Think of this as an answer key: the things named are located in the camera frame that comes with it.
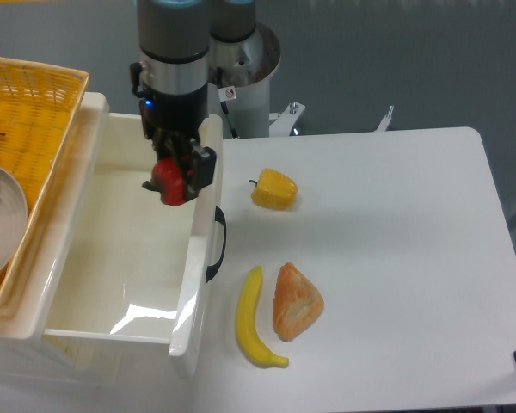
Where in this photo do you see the yellow banana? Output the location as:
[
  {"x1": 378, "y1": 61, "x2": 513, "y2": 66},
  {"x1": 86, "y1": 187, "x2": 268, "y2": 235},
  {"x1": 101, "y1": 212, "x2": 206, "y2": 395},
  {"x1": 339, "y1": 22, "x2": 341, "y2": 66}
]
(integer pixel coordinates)
[{"x1": 235, "y1": 266, "x2": 289, "y2": 368}]

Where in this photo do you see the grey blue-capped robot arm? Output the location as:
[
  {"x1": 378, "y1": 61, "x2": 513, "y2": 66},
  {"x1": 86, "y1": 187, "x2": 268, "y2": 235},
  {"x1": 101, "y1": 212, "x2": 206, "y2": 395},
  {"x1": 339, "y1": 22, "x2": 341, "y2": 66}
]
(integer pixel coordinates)
[{"x1": 130, "y1": 1, "x2": 256, "y2": 207}]

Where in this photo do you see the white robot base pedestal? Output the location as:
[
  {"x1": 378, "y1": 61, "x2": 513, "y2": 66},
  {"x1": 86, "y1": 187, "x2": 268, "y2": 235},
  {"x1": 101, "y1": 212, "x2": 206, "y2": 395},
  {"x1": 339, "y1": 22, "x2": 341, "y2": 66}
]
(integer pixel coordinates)
[{"x1": 208, "y1": 23, "x2": 305, "y2": 139}]

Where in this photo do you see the red bell pepper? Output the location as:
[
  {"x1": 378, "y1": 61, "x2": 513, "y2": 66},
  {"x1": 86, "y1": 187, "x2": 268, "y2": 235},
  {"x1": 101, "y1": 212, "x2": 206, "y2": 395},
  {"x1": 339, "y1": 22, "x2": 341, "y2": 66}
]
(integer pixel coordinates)
[{"x1": 142, "y1": 157, "x2": 187, "y2": 207}]

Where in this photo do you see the black drawer handle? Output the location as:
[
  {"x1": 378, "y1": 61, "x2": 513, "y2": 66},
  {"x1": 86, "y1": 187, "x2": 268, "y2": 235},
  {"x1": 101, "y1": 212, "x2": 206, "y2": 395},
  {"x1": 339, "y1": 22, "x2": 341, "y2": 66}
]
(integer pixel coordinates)
[{"x1": 206, "y1": 206, "x2": 227, "y2": 283}]

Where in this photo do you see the grey ribbed plate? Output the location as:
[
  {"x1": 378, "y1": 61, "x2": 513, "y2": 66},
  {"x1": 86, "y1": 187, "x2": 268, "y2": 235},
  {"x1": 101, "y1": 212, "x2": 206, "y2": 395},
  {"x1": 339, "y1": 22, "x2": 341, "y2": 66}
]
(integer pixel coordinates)
[{"x1": 0, "y1": 168, "x2": 28, "y2": 272}]

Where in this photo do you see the yellow bell pepper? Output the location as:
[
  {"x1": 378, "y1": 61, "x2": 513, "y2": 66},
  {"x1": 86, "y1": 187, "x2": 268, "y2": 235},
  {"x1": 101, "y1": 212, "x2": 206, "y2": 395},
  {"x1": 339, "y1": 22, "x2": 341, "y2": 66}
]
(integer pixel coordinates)
[{"x1": 249, "y1": 168, "x2": 298, "y2": 210}]

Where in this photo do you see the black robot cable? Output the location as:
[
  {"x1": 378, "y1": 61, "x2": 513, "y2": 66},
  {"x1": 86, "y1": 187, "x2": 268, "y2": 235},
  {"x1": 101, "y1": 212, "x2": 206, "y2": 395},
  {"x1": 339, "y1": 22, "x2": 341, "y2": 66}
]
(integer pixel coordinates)
[{"x1": 217, "y1": 67, "x2": 241, "y2": 139}]

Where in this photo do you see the open white upper drawer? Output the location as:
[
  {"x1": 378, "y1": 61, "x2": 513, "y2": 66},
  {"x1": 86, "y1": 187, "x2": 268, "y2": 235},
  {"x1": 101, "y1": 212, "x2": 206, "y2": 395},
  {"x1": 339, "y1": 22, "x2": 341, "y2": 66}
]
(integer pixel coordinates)
[{"x1": 45, "y1": 114, "x2": 223, "y2": 362}]

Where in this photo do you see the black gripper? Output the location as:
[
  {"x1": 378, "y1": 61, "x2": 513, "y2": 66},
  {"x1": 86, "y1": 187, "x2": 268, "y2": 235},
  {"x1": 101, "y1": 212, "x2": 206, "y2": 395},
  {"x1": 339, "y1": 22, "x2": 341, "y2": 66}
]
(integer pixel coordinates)
[{"x1": 138, "y1": 88, "x2": 217, "y2": 201}]

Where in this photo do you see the white table bracket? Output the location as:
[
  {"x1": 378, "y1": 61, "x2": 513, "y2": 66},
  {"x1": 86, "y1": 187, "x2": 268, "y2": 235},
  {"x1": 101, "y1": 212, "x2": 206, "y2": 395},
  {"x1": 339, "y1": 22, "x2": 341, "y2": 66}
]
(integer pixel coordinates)
[{"x1": 376, "y1": 105, "x2": 395, "y2": 132}]

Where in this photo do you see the triangular orange pastry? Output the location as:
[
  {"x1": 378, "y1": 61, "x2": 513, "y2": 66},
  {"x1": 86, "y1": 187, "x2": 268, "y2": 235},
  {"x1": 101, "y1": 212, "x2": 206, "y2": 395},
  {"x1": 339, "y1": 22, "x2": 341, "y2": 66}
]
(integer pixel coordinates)
[{"x1": 273, "y1": 262, "x2": 324, "y2": 342}]

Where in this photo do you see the yellow woven basket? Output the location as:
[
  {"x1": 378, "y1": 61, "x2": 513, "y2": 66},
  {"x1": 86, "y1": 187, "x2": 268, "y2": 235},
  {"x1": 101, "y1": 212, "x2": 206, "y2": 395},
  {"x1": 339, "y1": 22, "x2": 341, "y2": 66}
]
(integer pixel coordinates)
[{"x1": 0, "y1": 57, "x2": 89, "y2": 307}]

